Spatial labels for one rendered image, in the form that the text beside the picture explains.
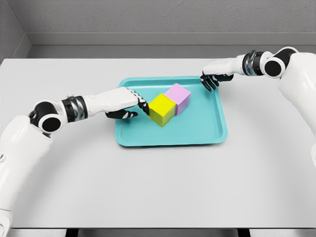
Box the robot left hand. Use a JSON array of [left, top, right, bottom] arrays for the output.
[[102, 87, 150, 120]]

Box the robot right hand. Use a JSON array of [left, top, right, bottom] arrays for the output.
[[199, 59, 234, 93]]

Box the yellow cube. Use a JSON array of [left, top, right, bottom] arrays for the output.
[[148, 93, 177, 128]]

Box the pink cube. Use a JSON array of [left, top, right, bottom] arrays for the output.
[[163, 83, 192, 117]]

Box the teal tray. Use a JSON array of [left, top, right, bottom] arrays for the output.
[[114, 76, 229, 148]]

